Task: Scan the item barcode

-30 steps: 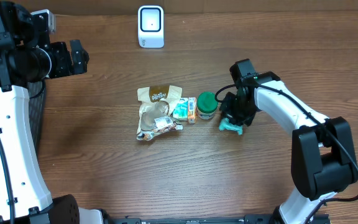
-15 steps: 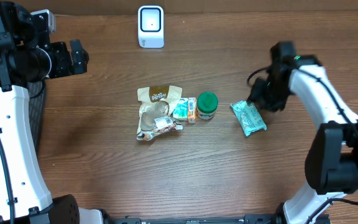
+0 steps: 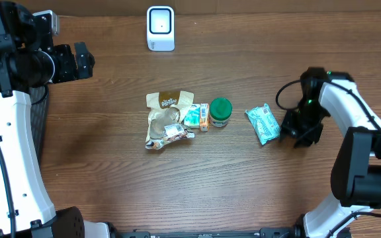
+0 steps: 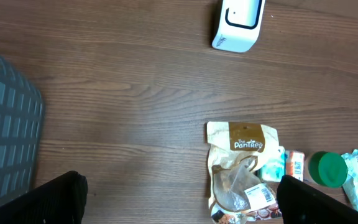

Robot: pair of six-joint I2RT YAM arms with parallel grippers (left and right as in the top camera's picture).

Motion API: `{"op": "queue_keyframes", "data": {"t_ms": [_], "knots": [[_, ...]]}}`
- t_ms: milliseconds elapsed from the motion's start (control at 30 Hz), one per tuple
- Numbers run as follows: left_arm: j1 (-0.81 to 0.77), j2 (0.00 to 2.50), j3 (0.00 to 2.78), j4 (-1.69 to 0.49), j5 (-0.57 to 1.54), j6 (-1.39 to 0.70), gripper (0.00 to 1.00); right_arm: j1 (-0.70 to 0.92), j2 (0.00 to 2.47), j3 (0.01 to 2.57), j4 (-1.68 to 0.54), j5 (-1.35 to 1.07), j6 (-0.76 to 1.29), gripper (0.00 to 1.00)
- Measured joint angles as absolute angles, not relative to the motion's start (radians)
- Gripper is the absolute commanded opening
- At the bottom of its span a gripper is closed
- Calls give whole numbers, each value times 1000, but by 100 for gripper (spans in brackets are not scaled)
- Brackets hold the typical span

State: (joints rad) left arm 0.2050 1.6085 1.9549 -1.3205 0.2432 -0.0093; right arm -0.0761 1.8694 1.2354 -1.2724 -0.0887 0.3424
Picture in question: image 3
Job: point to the green lidded jar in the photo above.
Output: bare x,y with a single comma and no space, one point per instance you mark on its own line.
220,112

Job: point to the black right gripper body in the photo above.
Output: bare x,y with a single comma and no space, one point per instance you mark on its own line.
307,124

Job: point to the dark grey mesh basket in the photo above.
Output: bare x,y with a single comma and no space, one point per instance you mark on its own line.
39,111

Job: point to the small teal tissue pack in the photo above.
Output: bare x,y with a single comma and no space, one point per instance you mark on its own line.
192,119

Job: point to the small orange box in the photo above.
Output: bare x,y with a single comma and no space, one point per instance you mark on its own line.
204,117

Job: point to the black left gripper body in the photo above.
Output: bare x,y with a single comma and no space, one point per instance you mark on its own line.
65,69

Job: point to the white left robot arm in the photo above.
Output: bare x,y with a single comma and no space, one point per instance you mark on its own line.
29,59

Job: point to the clear red snack bag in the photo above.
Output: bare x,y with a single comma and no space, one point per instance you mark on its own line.
160,136

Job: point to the mint green wipes packet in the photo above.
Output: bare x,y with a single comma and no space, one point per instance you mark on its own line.
264,123

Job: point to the beige brown pastry bag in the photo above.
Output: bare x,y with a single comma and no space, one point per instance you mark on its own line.
168,107

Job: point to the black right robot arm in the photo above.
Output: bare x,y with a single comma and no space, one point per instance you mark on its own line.
356,174

